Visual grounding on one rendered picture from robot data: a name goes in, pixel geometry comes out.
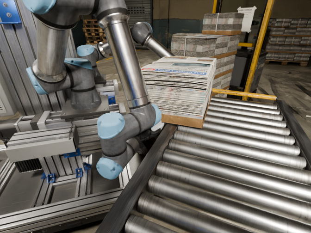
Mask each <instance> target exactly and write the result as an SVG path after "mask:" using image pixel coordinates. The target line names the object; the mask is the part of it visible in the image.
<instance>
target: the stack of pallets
mask: <svg viewBox="0 0 311 233"><path fill-rule="evenodd" d="M88 21H91V22H90V23H89V22H88ZM87 25H90V27H88V26H87ZM95 25H98V23H97V20H96V19H84V24H83V32H84V33H85V37H86V40H87V43H86V45H95V44H97V43H100V42H102V43H104V42H103V39H102V37H101V35H103V34H104V30H102V29H103V28H102V27H100V26H99V25H98V26H95ZM87 29H90V31H87ZM95 29H97V30H95ZM89 33H91V35H89ZM90 37H92V38H90ZM91 41H94V42H91Z"/></svg>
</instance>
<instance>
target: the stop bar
mask: <svg viewBox="0 0 311 233"><path fill-rule="evenodd" d="M212 92H215V93H222V94H229V95H237V96H244V97H252V98H262V99H269V100H276V99H277V97H276V96H272V95H265V94H257V93H249V92H238V91H230V90H223V89H215V88H212Z"/></svg>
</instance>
